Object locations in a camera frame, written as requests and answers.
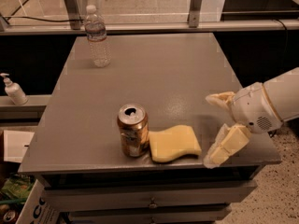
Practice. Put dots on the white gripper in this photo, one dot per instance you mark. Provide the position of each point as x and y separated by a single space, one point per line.
251 106

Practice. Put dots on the yellow sponge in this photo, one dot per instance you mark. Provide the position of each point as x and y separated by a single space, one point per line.
173 143

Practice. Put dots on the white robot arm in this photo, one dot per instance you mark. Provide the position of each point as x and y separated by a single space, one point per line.
283 94

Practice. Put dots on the orange soda can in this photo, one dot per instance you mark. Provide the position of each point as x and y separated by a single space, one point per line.
133 125

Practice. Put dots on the red soda can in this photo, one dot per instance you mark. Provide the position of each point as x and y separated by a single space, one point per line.
10 217

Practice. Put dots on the grey cabinet with drawers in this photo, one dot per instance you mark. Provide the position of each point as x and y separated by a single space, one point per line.
76 150

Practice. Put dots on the top drawer knob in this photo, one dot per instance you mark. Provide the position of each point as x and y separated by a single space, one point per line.
152 204

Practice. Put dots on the clear plastic water bottle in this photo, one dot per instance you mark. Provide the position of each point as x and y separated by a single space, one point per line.
96 33

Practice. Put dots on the white cardboard box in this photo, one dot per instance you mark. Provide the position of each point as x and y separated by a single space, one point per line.
35 210

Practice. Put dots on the white pump dispenser bottle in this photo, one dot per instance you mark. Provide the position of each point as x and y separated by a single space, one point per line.
14 91

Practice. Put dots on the green snack bag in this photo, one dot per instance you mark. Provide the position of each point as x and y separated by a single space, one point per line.
17 188

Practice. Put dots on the metal window frame rail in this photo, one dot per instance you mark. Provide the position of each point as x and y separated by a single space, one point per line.
199 16

